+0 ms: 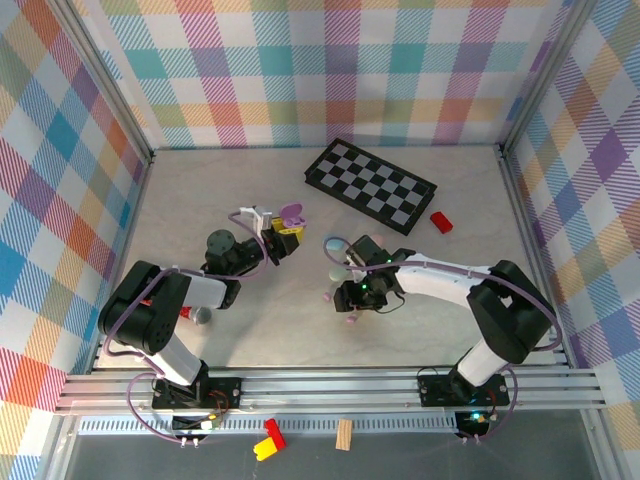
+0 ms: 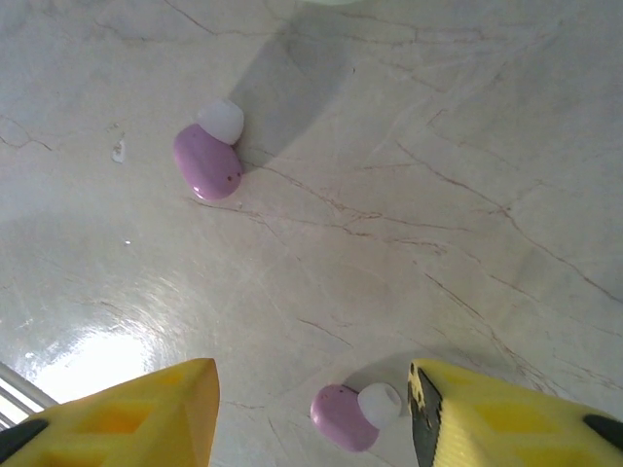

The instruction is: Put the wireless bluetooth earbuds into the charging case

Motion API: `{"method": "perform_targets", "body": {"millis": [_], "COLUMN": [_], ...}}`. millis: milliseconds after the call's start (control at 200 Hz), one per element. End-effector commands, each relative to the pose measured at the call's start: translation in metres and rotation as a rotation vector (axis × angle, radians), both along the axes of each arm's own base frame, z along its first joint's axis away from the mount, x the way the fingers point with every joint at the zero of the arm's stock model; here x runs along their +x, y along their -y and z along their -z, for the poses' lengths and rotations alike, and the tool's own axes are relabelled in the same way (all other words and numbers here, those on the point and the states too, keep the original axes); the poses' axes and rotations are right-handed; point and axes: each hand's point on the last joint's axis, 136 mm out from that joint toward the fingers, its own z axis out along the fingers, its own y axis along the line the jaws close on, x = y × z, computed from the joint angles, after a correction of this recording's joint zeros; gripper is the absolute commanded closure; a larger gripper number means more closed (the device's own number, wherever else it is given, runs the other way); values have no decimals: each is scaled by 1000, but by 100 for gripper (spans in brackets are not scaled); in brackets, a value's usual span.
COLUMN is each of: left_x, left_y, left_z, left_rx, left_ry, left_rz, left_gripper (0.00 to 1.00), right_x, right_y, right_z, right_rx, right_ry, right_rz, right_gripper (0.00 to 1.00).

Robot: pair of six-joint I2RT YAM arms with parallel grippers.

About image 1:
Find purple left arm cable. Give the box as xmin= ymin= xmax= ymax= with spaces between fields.
xmin=102 ymin=209 xmax=271 ymax=445

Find aluminium frame post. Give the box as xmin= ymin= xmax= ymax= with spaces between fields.
xmin=582 ymin=412 xmax=619 ymax=480
xmin=39 ymin=414 xmax=80 ymax=480
xmin=47 ymin=0 xmax=156 ymax=166
xmin=497 ymin=0 xmax=601 ymax=157

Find purple earbud case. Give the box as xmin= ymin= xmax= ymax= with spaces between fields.
xmin=277 ymin=200 xmax=308 ymax=230

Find wide aluminium base rail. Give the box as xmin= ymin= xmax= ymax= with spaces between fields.
xmin=53 ymin=366 xmax=609 ymax=417

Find red glitter toy microphone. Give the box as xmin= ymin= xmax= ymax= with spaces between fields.
xmin=139 ymin=298 xmax=215 ymax=326

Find white slotted cable duct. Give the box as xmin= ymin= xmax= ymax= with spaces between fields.
xmin=77 ymin=417 xmax=460 ymax=436

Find small circuit board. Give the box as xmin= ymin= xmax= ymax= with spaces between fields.
xmin=453 ymin=409 xmax=494 ymax=437
xmin=171 ymin=410 xmax=225 ymax=435

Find small wooden block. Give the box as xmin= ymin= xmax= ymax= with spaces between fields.
xmin=335 ymin=418 xmax=354 ymax=453

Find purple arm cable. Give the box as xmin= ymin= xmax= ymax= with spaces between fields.
xmin=322 ymin=235 xmax=560 ymax=445
xmin=102 ymin=209 xmax=271 ymax=445

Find red toy brick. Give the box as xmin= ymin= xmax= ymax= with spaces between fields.
xmin=263 ymin=417 xmax=288 ymax=450

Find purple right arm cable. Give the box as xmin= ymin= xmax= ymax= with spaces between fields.
xmin=322 ymin=235 xmax=560 ymax=445

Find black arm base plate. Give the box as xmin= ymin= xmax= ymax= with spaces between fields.
xmin=417 ymin=373 xmax=512 ymax=409
xmin=150 ymin=377 xmax=245 ymax=412

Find black grey chessboard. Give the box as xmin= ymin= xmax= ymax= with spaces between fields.
xmin=303 ymin=138 xmax=439 ymax=238

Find red block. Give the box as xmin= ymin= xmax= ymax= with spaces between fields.
xmin=429 ymin=210 xmax=455 ymax=235

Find aluminium side rail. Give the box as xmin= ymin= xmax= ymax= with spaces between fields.
xmin=87 ymin=149 xmax=157 ymax=375
xmin=497 ymin=144 xmax=601 ymax=374

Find yellow toy brick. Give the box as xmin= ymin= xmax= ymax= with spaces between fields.
xmin=252 ymin=435 xmax=279 ymax=463

